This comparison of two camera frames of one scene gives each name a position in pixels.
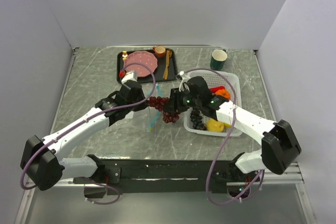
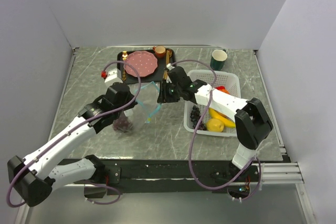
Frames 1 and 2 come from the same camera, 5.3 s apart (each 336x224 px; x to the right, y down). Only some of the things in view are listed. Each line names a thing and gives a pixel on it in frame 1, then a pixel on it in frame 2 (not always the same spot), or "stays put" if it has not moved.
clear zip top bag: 154,115 to 147,104
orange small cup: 160,51 stays put
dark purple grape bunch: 197,120 stays put
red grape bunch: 159,103 to 122,124
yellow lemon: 213,125 stays put
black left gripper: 140,107 stays put
